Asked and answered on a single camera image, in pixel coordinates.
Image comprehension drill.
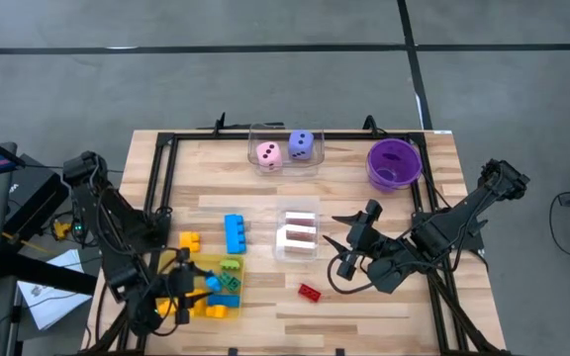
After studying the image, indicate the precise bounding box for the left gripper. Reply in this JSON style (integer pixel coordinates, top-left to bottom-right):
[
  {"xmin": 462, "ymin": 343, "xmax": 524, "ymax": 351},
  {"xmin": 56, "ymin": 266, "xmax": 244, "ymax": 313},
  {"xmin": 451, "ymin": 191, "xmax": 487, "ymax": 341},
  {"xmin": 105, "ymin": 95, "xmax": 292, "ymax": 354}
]
[{"xmin": 163, "ymin": 248, "xmax": 227, "ymax": 325}]

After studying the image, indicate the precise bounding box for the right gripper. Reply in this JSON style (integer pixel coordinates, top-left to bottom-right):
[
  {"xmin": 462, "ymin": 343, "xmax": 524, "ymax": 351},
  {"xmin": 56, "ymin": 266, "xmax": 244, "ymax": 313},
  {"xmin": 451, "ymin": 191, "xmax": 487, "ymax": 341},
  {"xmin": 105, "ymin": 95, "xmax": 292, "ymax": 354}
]
[{"xmin": 322, "ymin": 200, "xmax": 390, "ymax": 281}]

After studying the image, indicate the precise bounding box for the blue rounded toy block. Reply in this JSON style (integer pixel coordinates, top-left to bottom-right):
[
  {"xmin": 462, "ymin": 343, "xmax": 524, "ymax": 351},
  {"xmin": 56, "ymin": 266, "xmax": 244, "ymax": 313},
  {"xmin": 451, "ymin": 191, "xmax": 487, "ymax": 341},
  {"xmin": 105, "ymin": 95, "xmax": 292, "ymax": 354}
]
[{"xmin": 204, "ymin": 270, "xmax": 223, "ymax": 293}]

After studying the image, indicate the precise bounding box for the dark green toy brick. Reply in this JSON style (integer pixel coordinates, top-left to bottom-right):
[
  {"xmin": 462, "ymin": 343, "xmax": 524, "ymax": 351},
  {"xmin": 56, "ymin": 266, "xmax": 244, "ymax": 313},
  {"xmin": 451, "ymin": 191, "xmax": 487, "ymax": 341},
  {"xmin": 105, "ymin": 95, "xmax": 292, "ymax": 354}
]
[{"xmin": 218, "ymin": 270, "xmax": 242, "ymax": 293}]

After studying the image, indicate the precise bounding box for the narrow blue toy brick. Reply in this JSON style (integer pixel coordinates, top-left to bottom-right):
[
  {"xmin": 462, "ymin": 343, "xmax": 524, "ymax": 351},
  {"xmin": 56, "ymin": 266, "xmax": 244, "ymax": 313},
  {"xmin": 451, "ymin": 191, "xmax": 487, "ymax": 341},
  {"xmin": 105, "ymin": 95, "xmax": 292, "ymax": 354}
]
[{"xmin": 207, "ymin": 294, "xmax": 241, "ymax": 309}]

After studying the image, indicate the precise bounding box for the long blue toy brick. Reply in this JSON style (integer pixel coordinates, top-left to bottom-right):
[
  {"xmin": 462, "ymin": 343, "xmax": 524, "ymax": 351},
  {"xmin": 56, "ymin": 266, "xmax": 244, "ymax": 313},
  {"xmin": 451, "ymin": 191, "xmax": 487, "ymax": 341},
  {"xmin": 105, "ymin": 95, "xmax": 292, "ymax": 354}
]
[{"xmin": 223, "ymin": 213, "xmax": 248, "ymax": 256}]

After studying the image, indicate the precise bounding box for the red toy brick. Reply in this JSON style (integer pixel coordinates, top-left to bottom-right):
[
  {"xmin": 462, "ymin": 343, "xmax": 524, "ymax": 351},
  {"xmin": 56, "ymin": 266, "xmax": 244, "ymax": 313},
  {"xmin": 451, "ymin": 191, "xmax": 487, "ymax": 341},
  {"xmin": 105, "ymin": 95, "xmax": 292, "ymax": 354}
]
[{"xmin": 297, "ymin": 282, "xmax": 323, "ymax": 304}]

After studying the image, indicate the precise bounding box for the purple foam die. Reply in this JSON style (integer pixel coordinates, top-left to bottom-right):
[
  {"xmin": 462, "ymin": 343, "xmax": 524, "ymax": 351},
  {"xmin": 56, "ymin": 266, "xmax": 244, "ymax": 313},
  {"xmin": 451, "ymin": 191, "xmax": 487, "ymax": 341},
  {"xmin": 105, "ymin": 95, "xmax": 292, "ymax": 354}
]
[{"xmin": 287, "ymin": 129, "xmax": 317, "ymax": 161}]

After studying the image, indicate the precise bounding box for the pink foam die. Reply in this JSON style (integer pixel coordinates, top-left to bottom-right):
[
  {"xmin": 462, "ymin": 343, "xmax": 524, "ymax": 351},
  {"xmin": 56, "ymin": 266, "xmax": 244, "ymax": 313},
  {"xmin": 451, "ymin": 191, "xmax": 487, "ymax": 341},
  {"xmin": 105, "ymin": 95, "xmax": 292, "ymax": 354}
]
[{"xmin": 254, "ymin": 140, "xmax": 285, "ymax": 172}]

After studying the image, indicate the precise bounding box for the yellow translucent plastic bin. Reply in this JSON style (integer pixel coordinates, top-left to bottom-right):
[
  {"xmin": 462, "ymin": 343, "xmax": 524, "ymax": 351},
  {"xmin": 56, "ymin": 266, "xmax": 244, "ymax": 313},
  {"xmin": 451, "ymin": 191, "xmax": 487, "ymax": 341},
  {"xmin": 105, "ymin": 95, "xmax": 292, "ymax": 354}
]
[{"xmin": 151, "ymin": 252, "xmax": 244, "ymax": 321}]

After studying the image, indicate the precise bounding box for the small clear plastic container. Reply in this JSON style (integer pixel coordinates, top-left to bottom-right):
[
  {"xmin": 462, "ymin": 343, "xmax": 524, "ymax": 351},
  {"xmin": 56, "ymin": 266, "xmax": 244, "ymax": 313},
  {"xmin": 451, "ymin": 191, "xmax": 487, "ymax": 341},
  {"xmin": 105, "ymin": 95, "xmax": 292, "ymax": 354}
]
[{"xmin": 273, "ymin": 196, "xmax": 323, "ymax": 264}]

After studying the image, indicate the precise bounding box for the large clear plastic bin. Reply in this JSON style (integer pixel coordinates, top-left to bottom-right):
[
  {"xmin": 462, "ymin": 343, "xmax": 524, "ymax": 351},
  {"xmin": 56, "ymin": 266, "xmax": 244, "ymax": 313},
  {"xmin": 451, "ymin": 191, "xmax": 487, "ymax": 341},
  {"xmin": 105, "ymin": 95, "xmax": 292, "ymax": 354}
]
[{"xmin": 247, "ymin": 121, "xmax": 327, "ymax": 178}]

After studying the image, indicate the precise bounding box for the purple plastic bucket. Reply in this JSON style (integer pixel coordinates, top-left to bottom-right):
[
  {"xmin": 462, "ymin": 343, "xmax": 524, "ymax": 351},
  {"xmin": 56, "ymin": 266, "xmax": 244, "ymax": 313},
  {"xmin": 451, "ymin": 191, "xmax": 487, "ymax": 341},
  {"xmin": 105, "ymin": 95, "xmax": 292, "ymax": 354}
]
[{"xmin": 365, "ymin": 137, "xmax": 424, "ymax": 194}]

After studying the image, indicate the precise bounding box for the white paper sheet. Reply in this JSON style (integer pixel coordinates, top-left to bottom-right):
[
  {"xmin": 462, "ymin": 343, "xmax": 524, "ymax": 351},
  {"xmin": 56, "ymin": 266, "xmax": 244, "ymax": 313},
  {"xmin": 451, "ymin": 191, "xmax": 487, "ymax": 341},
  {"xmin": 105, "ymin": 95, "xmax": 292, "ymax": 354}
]
[{"xmin": 16, "ymin": 248, "xmax": 93, "ymax": 331}]

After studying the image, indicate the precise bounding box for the black support beam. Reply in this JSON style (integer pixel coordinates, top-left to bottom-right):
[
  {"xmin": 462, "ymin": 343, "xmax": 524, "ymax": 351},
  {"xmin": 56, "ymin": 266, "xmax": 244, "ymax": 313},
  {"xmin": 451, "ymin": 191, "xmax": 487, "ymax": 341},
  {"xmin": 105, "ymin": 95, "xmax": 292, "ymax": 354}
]
[{"xmin": 0, "ymin": 250, "xmax": 99, "ymax": 297}]

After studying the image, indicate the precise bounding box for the black equipment case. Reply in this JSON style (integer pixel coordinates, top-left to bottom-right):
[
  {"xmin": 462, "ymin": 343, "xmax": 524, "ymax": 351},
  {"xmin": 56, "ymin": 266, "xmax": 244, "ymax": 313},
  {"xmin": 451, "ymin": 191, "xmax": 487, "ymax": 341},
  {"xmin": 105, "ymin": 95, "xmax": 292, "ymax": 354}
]
[{"xmin": 1, "ymin": 152, "xmax": 72, "ymax": 239}]

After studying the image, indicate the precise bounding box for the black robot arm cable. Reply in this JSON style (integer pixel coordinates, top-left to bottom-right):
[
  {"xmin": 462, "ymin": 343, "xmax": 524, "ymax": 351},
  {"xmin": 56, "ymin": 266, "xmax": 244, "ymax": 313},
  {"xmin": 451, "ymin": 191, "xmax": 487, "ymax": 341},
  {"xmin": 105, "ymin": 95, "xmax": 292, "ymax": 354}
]
[{"xmin": 326, "ymin": 250, "xmax": 371, "ymax": 296}]

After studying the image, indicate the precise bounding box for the black metal table frame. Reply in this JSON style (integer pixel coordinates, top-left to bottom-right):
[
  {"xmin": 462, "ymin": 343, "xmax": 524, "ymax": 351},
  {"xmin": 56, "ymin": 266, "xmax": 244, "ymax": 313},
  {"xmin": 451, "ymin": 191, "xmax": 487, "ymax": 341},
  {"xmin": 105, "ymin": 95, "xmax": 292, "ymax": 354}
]
[{"xmin": 79, "ymin": 129, "xmax": 512, "ymax": 356}]

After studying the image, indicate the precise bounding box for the black cable clamp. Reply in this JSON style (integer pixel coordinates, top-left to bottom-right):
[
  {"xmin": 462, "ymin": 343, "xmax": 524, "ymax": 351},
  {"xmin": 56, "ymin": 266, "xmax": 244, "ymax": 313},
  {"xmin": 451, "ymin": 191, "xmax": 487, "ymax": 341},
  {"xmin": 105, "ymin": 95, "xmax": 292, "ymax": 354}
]
[
  {"xmin": 361, "ymin": 115, "xmax": 384, "ymax": 138},
  {"xmin": 212, "ymin": 112, "xmax": 229, "ymax": 136}
]

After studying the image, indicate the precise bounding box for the yellow cable connector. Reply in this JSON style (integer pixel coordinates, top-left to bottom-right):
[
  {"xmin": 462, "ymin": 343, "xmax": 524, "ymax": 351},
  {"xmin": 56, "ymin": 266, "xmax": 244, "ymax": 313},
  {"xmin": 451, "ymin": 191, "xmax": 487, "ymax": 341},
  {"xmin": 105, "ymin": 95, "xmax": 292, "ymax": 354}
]
[{"xmin": 51, "ymin": 220, "xmax": 73, "ymax": 241}]

